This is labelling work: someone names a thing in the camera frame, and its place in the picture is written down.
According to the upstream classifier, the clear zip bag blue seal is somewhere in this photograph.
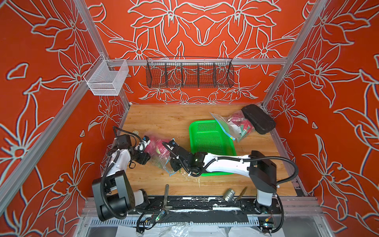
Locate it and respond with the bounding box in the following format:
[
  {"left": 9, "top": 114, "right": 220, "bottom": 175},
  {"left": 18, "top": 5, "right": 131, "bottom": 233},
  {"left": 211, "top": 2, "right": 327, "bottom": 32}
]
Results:
[{"left": 145, "top": 131, "right": 176, "bottom": 176}]

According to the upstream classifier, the pink dragon fruit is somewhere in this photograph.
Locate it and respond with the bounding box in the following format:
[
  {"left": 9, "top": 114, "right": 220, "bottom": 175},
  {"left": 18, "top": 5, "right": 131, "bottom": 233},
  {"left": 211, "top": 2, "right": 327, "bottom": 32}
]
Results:
[
  {"left": 229, "top": 116, "right": 255, "bottom": 142},
  {"left": 145, "top": 134, "right": 169, "bottom": 162}
]

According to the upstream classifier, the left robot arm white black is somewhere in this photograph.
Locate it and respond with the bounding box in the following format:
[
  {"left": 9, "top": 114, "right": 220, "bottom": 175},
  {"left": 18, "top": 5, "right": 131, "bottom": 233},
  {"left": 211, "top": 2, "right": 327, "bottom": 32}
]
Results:
[{"left": 92, "top": 126, "right": 151, "bottom": 222}]

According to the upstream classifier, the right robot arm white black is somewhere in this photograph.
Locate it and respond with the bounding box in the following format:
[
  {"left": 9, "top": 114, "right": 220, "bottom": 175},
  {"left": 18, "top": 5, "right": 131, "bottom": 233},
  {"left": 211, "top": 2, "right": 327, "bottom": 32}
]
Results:
[{"left": 162, "top": 140, "right": 299, "bottom": 207}]

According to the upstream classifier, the green plastic perforated basket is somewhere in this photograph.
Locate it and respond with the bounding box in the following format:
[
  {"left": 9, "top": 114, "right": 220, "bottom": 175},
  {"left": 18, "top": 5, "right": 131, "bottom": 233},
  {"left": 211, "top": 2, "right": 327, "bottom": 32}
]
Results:
[{"left": 189, "top": 119, "right": 237, "bottom": 177}]

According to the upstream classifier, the silver metal cylinder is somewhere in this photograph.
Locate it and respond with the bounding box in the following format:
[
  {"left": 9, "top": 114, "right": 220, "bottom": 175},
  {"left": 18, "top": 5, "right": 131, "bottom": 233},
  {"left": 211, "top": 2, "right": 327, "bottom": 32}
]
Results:
[{"left": 223, "top": 188, "right": 235, "bottom": 202}]

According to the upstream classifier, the grey metal wrench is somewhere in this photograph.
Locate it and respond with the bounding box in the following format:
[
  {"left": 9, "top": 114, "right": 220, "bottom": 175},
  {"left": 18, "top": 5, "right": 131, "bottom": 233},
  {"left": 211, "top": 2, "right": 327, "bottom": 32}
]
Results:
[{"left": 163, "top": 184, "right": 172, "bottom": 211}]

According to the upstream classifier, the brass rod tool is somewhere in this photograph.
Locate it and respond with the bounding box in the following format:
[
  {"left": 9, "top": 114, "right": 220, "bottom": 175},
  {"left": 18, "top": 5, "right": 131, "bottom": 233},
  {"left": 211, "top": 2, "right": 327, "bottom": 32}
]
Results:
[{"left": 236, "top": 187, "right": 248, "bottom": 200}]

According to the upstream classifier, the black oval foam pad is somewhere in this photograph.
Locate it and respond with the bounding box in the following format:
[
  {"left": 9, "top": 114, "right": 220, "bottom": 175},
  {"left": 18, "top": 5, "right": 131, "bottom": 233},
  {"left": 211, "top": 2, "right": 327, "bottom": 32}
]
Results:
[{"left": 241, "top": 104, "right": 276, "bottom": 135}]

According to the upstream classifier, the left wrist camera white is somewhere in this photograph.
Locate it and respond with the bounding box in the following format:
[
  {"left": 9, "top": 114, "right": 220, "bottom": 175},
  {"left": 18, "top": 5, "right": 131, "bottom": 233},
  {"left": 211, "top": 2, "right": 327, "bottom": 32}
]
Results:
[{"left": 138, "top": 136, "right": 151, "bottom": 152}]

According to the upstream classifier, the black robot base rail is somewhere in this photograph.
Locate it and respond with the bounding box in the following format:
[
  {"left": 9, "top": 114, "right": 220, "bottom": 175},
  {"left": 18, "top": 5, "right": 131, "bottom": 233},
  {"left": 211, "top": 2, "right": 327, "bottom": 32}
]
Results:
[{"left": 121, "top": 196, "right": 284, "bottom": 228}]

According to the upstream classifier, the black wire wall basket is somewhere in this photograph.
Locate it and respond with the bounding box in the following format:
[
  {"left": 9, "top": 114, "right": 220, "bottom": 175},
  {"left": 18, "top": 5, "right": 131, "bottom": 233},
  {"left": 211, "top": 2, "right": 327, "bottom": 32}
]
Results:
[{"left": 146, "top": 56, "right": 235, "bottom": 89}]

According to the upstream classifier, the white mesh wall basket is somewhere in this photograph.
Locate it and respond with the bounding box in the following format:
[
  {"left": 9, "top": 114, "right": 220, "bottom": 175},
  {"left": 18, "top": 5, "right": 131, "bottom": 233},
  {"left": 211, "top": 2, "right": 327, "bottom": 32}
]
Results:
[{"left": 84, "top": 54, "right": 129, "bottom": 96}]

